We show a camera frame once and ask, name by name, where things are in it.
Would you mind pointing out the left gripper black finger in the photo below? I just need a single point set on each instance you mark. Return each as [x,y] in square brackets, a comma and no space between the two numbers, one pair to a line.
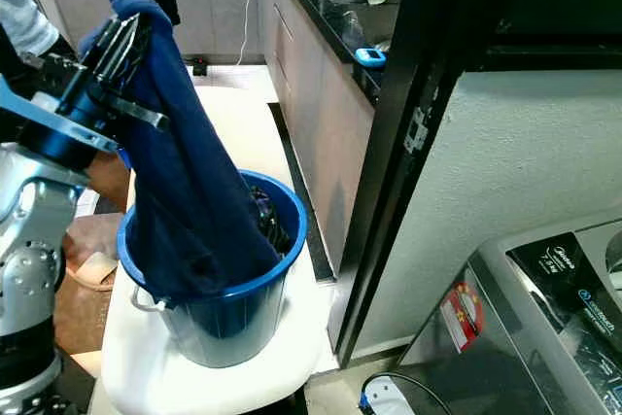
[136,53]
[117,46]

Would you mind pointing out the navy blue garment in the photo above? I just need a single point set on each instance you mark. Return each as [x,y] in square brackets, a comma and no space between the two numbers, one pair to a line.
[185,201]

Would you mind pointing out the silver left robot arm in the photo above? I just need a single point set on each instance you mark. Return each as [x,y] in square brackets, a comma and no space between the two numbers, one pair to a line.
[29,269]

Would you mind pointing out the grey top-load washing machine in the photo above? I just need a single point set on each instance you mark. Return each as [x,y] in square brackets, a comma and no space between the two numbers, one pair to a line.
[535,366]

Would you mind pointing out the person in grey sleeve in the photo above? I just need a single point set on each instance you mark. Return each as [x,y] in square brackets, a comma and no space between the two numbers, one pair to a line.
[24,7]

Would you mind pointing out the brown kitchen counter cabinet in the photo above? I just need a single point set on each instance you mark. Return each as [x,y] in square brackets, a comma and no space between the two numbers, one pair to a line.
[301,94]

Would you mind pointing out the tan slipper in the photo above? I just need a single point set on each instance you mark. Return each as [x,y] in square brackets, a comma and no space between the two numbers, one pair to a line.
[92,269]

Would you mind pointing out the black garment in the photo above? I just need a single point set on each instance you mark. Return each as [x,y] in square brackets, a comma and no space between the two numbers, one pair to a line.
[270,221]

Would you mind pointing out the steel kitchen sink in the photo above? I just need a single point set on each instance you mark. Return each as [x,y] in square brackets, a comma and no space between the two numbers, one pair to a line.
[369,21]

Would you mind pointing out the blue plastic bucket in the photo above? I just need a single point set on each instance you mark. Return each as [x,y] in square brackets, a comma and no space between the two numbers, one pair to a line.
[233,323]

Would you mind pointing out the silver door hinge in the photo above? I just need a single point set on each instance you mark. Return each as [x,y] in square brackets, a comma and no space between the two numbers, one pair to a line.
[422,129]

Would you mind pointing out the white low table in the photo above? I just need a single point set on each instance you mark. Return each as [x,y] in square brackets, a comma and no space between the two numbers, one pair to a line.
[292,357]

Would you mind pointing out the red energy label sticker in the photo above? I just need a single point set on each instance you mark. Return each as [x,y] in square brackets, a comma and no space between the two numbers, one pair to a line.
[462,316]

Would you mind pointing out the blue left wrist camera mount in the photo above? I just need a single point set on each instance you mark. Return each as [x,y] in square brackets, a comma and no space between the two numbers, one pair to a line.
[24,116]

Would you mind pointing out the black door frame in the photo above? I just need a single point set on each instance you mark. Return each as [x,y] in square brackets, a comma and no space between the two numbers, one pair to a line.
[432,36]

